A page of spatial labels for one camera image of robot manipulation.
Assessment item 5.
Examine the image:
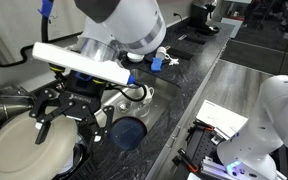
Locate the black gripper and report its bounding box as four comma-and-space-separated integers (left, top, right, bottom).
29, 71, 115, 152

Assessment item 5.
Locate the black coffee machine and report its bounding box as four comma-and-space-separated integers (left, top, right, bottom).
189, 0, 219, 35

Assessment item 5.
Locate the clear drinking glass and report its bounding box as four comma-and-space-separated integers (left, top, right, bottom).
131, 99, 151, 118

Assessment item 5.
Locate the dark blue plate in sink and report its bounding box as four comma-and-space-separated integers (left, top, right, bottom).
109, 116, 147, 151

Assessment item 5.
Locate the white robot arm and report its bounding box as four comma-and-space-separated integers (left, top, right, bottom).
31, 0, 288, 180

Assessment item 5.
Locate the black orange tool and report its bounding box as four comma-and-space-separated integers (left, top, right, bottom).
178, 148, 199, 173

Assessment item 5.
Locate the large cream plate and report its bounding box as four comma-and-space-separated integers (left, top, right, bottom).
0, 111, 77, 180

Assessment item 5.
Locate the stainless steel pot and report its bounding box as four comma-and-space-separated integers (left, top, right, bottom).
0, 86, 35, 126

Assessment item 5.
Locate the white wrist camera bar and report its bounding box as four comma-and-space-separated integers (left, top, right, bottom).
32, 42, 135, 85

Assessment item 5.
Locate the black dish rack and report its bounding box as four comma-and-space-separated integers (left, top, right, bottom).
52, 133, 98, 180

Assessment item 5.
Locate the cream mug in sink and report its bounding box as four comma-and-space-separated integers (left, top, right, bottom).
136, 85, 155, 104

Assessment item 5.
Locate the steel paper towel dispenser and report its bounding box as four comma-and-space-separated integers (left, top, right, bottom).
0, 0, 86, 67

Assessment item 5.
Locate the white bowl on counter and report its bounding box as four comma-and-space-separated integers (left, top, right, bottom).
127, 52, 144, 63

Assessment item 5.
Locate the white printed mug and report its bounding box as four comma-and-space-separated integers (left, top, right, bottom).
155, 47, 170, 60

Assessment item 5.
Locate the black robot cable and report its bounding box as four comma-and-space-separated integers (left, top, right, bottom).
38, 0, 149, 103

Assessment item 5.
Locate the blue sponge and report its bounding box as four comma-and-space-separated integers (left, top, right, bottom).
151, 58, 162, 72

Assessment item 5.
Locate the white box on cart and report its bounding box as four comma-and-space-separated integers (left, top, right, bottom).
196, 100, 247, 140

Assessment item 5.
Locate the stainless steel sink basin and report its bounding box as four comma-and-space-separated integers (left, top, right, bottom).
93, 68, 181, 152

